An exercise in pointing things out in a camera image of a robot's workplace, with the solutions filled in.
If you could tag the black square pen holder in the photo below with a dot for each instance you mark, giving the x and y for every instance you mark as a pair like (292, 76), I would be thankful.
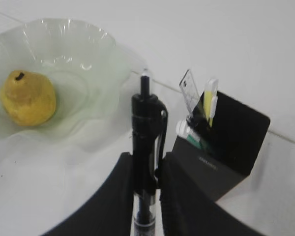
(239, 132)

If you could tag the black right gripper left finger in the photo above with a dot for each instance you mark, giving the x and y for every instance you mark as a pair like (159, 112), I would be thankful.
(108, 212)

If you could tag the transparent plastic ruler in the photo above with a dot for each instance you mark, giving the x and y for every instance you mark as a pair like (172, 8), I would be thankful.
(190, 93)

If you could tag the green utility knife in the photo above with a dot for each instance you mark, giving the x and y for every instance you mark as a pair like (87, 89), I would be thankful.
(184, 131)

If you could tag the yellow pear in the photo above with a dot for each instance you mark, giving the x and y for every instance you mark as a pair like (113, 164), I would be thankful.
(29, 98)

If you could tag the green wavy glass plate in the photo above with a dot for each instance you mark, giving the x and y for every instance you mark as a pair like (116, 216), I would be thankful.
(83, 62)

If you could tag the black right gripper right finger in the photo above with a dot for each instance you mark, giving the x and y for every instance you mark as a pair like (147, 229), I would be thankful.
(191, 184)

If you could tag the black pen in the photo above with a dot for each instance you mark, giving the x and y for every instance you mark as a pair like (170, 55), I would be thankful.
(149, 128)

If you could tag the yellow utility knife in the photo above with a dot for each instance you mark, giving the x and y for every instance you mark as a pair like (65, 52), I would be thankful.
(210, 99)

